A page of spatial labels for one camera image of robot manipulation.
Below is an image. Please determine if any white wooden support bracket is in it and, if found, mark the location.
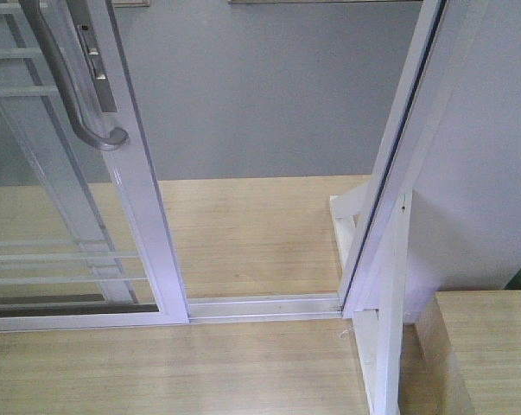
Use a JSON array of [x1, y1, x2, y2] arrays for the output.
[[352, 193, 412, 414]]

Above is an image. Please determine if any grey door lock plate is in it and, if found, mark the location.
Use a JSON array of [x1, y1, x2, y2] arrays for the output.
[[67, 0, 118, 113]]

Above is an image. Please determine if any white framed sliding glass door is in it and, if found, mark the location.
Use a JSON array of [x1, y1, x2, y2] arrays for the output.
[[0, 0, 191, 333]]

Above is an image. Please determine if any white outer door frame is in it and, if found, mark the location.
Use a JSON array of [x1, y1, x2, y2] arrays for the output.
[[190, 1, 488, 323]]

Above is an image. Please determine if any grey metal door handle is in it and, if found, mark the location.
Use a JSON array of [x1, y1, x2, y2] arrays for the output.
[[19, 0, 128, 151]]

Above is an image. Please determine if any light wooden block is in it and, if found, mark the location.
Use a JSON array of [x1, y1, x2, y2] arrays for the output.
[[399, 290, 521, 414]]

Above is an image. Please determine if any white fixed glass door panel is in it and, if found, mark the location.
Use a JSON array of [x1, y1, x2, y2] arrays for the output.
[[0, 0, 140, 308]]

